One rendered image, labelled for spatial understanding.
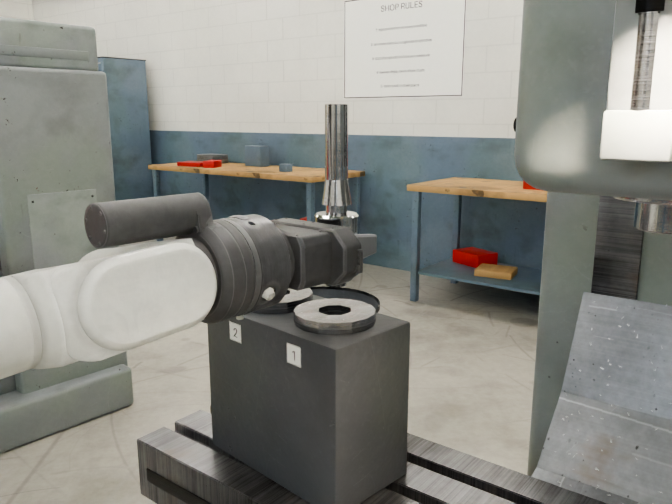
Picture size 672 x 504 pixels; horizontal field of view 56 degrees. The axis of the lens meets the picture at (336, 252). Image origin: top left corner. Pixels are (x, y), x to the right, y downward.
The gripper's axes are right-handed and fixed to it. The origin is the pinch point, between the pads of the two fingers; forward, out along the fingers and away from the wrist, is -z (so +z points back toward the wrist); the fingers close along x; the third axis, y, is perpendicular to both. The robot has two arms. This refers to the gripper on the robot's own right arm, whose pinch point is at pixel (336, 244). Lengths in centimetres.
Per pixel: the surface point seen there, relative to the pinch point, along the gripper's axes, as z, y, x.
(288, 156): -396, 24, 414
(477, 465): -13.0, 27.4, -11.0
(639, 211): -2.6, -6.1, -29.0
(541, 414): -40, 32, -7
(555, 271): -40.1, 9.0, -7.9
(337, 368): 5.8, 10.8, -5.3
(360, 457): 2.3, 21.8, -5.5
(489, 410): -206, 122, 84
